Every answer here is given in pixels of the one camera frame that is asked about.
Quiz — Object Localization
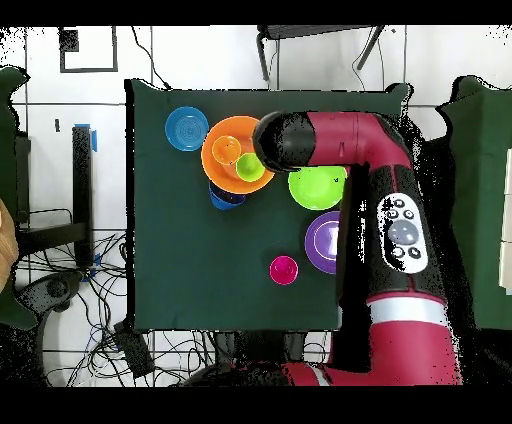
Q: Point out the light green cup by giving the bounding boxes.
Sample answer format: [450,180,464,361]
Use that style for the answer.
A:
[234,152,267,184]

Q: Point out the large orange bowl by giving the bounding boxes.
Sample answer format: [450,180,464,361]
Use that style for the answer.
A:
[200,115,277,196]

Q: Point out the orange cup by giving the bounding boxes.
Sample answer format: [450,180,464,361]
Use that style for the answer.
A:
[211,134,242,166]

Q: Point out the dark blue bowl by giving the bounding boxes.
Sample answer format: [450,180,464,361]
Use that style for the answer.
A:
[207,181,247,212]

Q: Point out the red-pink cup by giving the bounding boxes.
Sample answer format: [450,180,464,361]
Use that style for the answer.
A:
[268,255,300,286]

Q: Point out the light green bowl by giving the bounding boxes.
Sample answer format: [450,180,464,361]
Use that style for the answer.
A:
[287,165,348,212]

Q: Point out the dark green tablecloth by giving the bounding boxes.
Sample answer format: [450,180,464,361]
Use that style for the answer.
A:
[125,77,411,333]

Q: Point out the purple bowl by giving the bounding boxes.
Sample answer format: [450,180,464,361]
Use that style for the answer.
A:
[304,210,341,276]

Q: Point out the light blue bowl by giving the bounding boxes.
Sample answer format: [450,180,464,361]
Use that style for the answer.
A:
[164,105,210,153]

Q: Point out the black metal stand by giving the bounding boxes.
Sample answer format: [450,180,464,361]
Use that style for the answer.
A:
[15,124,94,269]

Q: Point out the black power brick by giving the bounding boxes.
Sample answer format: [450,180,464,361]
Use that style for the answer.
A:
[112,319,156,380]

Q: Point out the green cloth side table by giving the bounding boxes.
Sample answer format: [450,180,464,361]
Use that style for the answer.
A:
[0,65,39,331]
[433,75,512,331]

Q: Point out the white boxes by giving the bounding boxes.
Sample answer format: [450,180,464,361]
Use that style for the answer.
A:
[498,147,512,290]

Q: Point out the tan box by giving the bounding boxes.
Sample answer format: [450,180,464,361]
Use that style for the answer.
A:
[0,197,20,293]

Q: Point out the tangle of cables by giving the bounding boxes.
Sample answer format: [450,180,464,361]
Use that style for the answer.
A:
[17,231,217,387]

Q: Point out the black camera tripod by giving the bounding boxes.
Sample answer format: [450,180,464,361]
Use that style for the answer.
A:
[255,25,387,83]

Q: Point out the thin black floor cable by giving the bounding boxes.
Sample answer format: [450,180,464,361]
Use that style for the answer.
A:
[130,25,173,91]

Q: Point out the black square frame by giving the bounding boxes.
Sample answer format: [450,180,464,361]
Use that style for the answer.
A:
[58,25,120,74]

